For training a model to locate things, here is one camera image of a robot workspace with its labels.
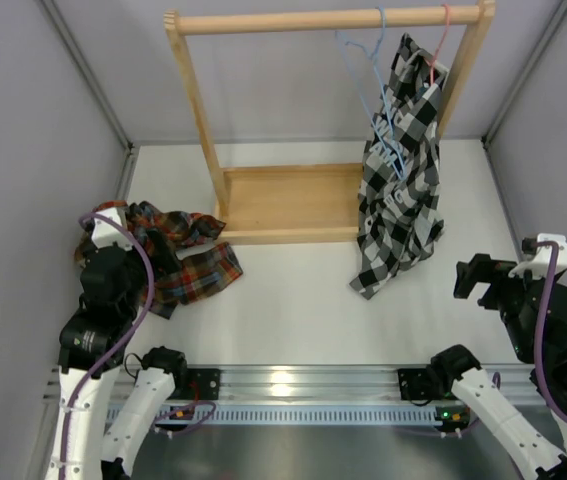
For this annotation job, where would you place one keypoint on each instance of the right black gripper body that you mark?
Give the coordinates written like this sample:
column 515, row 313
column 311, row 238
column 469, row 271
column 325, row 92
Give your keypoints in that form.
column 504, row 292

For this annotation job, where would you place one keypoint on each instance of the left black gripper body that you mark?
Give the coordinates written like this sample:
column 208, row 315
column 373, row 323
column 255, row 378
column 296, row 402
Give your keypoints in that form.
column 163, row 261

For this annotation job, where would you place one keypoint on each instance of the red brown plaid shirt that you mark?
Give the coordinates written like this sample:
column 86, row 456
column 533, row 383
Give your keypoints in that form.
column 207, row 267

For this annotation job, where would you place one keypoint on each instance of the light blue plastic hanger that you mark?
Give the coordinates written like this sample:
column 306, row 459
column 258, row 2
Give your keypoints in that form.
column 390, row 152

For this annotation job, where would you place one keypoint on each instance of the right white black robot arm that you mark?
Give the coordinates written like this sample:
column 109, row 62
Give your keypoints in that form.
column 532, row 305

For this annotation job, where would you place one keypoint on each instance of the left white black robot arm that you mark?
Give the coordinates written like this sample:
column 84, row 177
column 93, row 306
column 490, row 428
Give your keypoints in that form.
column 92, row 348

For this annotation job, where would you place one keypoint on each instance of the black white checkered shirt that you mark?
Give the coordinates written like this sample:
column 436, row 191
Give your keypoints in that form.
column 399, row 222

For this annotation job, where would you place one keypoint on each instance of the pink plastic hanger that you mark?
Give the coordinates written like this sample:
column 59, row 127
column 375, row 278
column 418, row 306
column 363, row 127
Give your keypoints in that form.
column 434, row 58

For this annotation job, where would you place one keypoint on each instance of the wooden clothes rack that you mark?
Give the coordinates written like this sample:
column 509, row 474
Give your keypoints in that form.
column 307, row 203

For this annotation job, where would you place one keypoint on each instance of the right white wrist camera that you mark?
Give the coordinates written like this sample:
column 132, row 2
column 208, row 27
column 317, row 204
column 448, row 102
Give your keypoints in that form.
column 537, row 253

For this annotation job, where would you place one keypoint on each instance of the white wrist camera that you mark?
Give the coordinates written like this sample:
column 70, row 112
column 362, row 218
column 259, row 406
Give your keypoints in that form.
column 107, row 230
column 537, row 253

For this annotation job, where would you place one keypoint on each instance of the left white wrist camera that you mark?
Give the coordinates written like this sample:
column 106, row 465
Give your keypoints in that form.
column 107, row 230

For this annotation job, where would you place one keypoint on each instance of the aluminium mounting rail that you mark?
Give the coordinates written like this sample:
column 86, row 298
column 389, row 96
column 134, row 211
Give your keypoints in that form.
column 307, row 395

